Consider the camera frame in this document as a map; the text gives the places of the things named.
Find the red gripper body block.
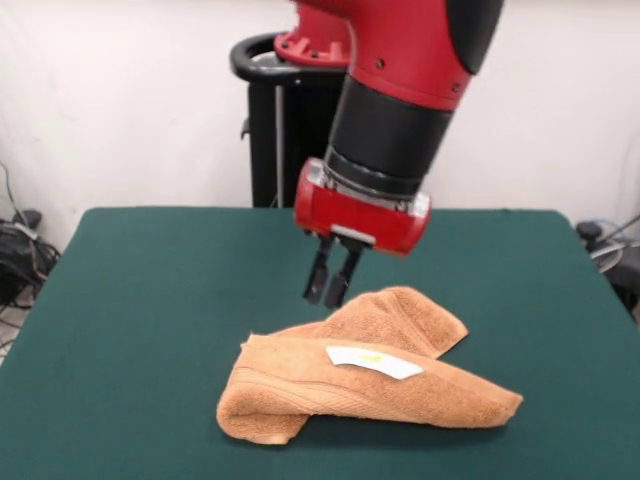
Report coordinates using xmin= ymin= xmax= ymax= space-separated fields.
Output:
xmin=293 ymin=157 xmax=433 ymax=259

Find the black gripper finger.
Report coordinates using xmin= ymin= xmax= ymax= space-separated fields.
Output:
xmin=324 ymin=244 xmax=365 ymax=309
xmin=303 ymin=237 xmax=336 ymax=305

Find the orange terry towel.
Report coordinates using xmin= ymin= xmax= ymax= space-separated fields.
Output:
xmin=215 ymin=285 xmax=525 ymax=446

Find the dark green table cloth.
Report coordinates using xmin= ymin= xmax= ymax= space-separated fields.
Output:
xmin=0 ymin=206 xmax=640 ymax=480

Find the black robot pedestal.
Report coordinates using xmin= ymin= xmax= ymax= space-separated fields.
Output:
xmin=229 ymin=32 xmax=351 ymax=209

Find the black cable tangle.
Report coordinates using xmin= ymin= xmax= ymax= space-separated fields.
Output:
xmin=0 ymin=159 xmax=64 ymax=351

